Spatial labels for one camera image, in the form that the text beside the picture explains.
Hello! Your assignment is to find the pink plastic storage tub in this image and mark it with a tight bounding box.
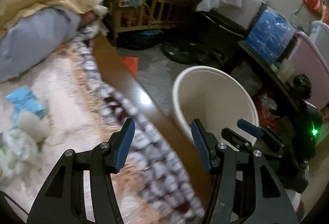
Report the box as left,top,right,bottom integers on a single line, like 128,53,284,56
287,32,328,109

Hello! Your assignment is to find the grey blue blanket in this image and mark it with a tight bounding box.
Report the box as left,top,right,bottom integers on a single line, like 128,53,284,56
1,6,81,82

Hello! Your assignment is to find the wooden bed frame rail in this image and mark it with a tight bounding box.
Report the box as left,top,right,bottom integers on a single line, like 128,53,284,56
93,34,212,208

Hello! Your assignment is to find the checkered fringed blanket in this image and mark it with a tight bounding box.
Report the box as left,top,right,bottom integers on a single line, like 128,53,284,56
72,26,205,223

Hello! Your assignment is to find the red flat box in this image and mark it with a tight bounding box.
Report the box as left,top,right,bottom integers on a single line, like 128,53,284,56
120,56,139,78

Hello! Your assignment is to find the blue tissue multipack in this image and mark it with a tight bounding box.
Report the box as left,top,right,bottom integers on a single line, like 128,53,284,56
245,7,296,65

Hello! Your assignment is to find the cream plastic trash bin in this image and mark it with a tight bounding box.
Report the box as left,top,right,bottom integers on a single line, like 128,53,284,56
172,65,259,145

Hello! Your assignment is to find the blue plastic wrapper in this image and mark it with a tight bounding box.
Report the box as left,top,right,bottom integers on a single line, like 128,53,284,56
6,87,46,119

